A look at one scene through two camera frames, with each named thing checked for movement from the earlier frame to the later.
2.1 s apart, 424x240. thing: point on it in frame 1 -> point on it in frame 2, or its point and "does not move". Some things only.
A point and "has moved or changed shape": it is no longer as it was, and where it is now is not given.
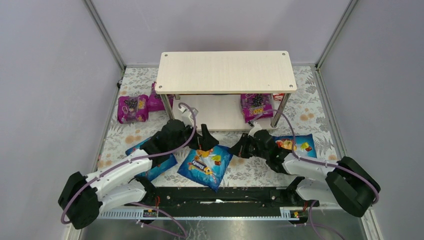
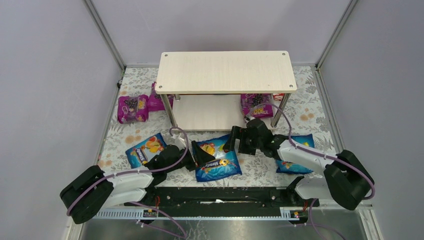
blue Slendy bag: (205, 167) has moved or changed shape
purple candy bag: (154, 102) does not move
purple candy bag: (252, 104) does not move
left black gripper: (197, 140) -> (191, 158)
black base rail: (228, 197) does not move
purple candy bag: (133, 109) does not move
